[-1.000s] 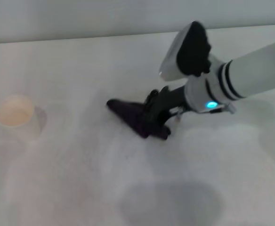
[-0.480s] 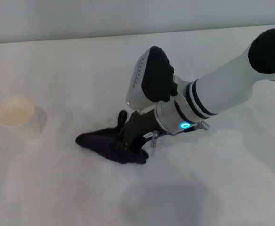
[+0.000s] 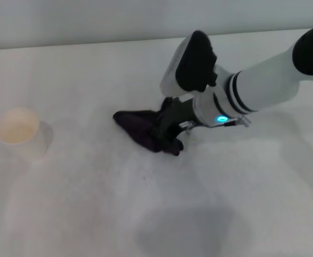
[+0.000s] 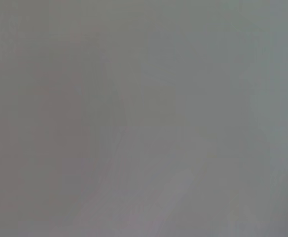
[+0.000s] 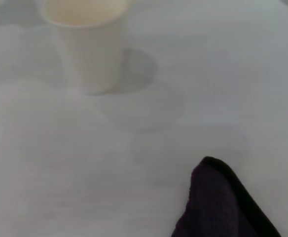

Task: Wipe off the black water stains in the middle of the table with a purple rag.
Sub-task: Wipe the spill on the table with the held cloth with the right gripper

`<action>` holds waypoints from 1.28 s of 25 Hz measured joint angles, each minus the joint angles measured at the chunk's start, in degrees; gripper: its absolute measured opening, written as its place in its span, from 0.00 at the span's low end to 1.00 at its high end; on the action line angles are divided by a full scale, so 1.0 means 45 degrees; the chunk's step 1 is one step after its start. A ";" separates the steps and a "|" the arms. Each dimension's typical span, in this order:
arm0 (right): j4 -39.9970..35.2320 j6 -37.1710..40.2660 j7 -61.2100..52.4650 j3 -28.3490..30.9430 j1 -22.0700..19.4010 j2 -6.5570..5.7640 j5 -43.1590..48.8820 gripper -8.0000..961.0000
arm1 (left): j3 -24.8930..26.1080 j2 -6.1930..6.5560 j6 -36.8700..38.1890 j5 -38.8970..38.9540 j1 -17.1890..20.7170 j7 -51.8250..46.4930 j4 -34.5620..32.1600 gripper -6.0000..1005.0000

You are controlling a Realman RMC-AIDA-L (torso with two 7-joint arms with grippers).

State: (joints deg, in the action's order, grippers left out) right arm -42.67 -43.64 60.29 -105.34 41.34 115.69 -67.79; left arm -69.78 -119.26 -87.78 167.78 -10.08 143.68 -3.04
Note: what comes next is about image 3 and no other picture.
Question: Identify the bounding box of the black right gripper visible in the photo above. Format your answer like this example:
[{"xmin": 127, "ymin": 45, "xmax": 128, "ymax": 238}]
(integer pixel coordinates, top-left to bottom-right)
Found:
[{"xmin": 150, "ymin": 96, "xmax": 198, "ymax": 144}]

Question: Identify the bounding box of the purple rag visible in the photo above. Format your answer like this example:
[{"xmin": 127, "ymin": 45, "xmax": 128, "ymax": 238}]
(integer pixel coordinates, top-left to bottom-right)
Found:
[{"xmin": 112, "ymin": 109, "xmax": 185, "ymax": 157}]

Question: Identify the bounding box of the silver connector plug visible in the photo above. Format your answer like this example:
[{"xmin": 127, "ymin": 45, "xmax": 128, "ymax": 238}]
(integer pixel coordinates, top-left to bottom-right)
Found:
[{"xmin": 178, "ymin": 120, "xmax": 197, "ymax": 136}]

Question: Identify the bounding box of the white paper cup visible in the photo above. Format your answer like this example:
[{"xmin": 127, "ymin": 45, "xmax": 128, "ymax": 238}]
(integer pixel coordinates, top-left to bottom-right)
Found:
[{"xmin": 0, "ymin": 107, "xmax": 55, "ymax": 162}]

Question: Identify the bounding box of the thin black cable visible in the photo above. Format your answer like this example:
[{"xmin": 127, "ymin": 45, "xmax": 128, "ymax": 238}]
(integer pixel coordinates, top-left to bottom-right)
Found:
[{"xmin": 214, "ymin": 116, "xmax": 251, "ymax": 129}]

